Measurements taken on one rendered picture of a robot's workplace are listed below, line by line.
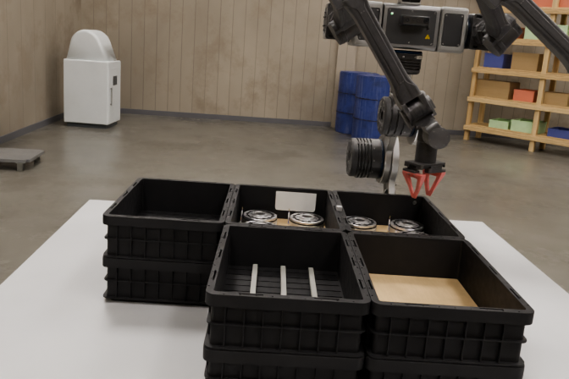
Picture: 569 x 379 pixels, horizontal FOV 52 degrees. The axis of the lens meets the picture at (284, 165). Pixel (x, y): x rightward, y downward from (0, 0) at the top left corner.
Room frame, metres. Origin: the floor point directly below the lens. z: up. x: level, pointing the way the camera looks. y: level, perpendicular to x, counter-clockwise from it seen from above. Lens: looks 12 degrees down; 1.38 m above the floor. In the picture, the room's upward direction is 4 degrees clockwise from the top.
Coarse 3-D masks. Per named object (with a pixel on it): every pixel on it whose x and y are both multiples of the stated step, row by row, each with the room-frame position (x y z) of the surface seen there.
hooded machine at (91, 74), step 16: (80, 32) 7.88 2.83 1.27; (96, 32) 8.00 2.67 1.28; (80, 48) 7.88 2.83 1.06; (96, 48) 7.87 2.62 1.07; (112, 48) 8.30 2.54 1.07; (64, 64) 7.85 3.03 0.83; (80, 64) 7.84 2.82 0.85; (96, 64) 7.84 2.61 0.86; (112, 64) 7.99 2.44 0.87; (64, 80) 7.85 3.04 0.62; (80, 80) 7.84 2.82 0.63; (96, 80) 7.84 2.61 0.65; (112, 80) 7.98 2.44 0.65; (64, 96) 7.85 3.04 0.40; (80, 96) 7.84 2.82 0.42; (96, 96) 7.84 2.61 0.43; (112, 96) 7.99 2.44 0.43; (64, 112) 7.85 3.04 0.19; (80, 112) 7.84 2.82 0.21; (96, 112) 7.84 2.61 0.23; (112, 112) 8.00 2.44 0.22
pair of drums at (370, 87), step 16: (352, 80) 8.96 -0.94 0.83; (368, 80) 8.31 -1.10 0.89; (384, 80) 8.26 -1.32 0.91; (352, 96) 8.95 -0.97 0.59; (368, 96) 8.30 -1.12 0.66; (336, 112) 9.23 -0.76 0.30; (352, 112) 8.95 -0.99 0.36; (368, 112) 8.28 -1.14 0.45; (336, 128) 9.15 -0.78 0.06; (352, 128) 8.54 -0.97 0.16; (368, 128) 8.27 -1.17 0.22
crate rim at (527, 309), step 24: (432, 240) 1.35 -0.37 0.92; (456, 240) 1.35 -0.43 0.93; (360, 264) 1.15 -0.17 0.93; (384, 312) 0.96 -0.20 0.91; (408, 312) 0.96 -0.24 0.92; (432, 312) 0.97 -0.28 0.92; (456, 312) 0.97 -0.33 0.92; (480, 312) 0.97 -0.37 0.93; (504, 312) 0.97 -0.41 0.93; (528, 312) 0.97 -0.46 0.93
